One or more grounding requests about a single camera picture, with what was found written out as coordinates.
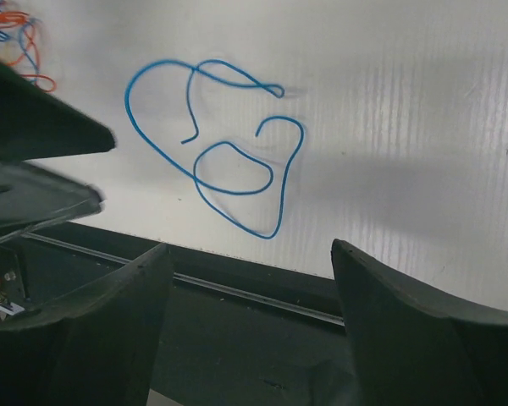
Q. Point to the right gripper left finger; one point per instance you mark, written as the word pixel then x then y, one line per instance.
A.
pixel 93 346

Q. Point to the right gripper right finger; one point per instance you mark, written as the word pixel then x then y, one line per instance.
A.
pixel 414 344

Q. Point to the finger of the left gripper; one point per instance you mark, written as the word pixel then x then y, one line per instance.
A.
pixel 36 125
pixel 32 198

